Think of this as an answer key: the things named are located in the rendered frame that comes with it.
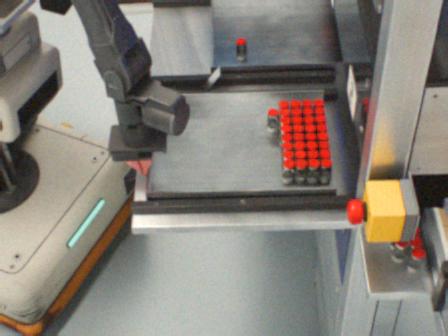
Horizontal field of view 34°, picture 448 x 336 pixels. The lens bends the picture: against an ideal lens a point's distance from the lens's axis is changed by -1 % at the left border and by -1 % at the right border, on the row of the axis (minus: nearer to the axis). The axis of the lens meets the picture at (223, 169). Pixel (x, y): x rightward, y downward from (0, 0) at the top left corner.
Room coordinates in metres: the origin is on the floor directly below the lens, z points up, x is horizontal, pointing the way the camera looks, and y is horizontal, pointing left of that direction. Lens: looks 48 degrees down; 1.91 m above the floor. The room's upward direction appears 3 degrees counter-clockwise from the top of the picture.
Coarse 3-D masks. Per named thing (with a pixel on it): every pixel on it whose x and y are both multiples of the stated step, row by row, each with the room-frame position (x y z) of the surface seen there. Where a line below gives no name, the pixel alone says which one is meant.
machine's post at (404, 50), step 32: (384, 0) 0.83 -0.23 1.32; (416, 0) 0.78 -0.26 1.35; (384, 32) 0.81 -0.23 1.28; (416, 32) 0.78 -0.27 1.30; (384, 64) 0.78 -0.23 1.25; (416, 64) 0.78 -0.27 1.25; (384, 96) 0.78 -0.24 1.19; (416, 96) 0.78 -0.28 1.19; (384, 128) 0.78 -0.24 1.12; (384, 160) 0.78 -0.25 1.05; (352, 256) 0.79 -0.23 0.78; (352, 288) 0.78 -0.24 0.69; (352, 320) 0.78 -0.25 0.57
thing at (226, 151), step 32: (192, 96) 1.11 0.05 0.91; (224, 96) 1.11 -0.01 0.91; (256, 96) 1.11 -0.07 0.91; (288, 96) 1.10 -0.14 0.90; (320, 96) 1.10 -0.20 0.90; (192, 128) 1.05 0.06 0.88; (224, 128) 1.04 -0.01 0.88; (256, 128) 1.04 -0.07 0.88; (160, 160) 0.97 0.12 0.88; (192, 160) 0.96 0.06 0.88; (224, 160) 0.96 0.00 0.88; (256, 160) 0.95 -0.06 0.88; (160, 192) 0.86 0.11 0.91; (192, 192) 0.86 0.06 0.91; (224, 192) 0.85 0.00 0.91; (256, 192) 0.85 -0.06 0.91; (288, 192) 0.85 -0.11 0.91; (320, 192) 0.85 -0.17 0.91
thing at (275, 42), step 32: (224, 0) 1.45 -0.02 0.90; (256, 0) 1.45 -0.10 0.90; (288, 0) 1.44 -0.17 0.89; (320, 0) 1.44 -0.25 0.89; (224, 32) 1.35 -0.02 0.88; (256, 32) 1.35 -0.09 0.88; (288, 32) 1.34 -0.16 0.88; (320, 32) 1.33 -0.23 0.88; (224, 64) 1.24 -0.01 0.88; (256, 64) 1.23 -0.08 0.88; (288, 64) 1.19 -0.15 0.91; (320, 64) 1.19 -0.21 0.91
